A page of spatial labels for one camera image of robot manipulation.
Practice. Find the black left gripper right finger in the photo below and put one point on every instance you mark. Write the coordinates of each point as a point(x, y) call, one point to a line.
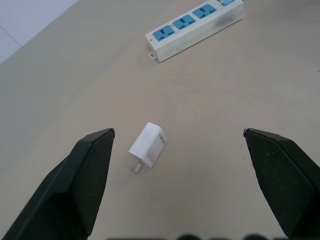
point(287, 185)

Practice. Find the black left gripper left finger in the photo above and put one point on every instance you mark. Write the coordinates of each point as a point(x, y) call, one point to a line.
point(62, 190)

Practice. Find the white plug adapter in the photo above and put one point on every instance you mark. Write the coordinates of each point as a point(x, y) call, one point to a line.
point(148, 146)

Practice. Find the white power strip blue sockets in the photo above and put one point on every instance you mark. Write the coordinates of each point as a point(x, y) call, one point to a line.
point(195, 27)

